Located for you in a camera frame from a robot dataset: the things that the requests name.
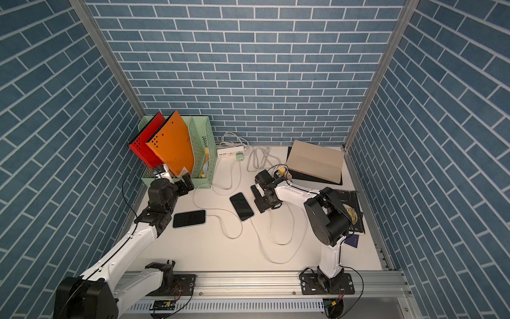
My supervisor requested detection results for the phone with green case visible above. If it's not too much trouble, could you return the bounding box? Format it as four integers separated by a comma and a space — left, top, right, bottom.
229, 193, 254, 221

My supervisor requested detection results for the white cable of pink phone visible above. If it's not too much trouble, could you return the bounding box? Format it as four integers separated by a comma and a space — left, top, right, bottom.
250, 203, 309, 266

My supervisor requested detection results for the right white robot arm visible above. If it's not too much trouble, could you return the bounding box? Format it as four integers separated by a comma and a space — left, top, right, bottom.
251, 170, 353, 281

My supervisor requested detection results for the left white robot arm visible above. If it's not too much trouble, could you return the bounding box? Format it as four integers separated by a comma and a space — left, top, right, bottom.
53, 174, 194, 318

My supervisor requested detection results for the phone lying left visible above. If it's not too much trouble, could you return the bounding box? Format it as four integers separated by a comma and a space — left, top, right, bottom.
173, 209, 207, 229

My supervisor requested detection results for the orange folder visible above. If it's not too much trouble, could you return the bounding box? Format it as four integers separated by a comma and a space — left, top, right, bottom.
146, 111, 195, 175

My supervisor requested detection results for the beige notebook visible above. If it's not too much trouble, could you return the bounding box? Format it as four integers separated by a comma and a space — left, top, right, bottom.
286, 140, 345, 186

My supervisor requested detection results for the green file organizer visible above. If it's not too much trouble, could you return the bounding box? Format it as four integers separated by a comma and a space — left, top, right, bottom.
137, 114, 219, 190

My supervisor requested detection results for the white power strip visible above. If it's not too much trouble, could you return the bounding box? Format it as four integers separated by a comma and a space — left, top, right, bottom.
217, 146, 245, 158

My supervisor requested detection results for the red folder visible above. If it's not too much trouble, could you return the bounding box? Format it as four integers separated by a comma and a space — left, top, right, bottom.
129, 112, 165, 174

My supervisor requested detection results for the black book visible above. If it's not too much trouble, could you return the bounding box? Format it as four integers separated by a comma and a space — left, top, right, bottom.
338, 190, 365, 234

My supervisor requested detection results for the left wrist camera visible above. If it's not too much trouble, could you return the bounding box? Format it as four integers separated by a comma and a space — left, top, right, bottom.
152, 164, 173, 182

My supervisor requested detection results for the coiled grey cable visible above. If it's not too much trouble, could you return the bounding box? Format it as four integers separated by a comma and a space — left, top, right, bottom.
246, 145, 282, 173

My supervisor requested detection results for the white cable of left phone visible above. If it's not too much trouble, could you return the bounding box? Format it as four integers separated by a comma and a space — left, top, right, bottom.
205, 213, 244, 240

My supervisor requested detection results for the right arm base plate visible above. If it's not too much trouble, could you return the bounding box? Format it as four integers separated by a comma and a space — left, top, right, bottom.
299, 272, 355, 295

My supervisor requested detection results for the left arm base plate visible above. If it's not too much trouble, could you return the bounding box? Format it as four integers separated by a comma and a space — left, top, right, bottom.
147, 273, 197, 297

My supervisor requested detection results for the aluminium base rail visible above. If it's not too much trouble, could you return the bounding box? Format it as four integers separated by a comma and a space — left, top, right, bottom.
81, 270, 411, 300

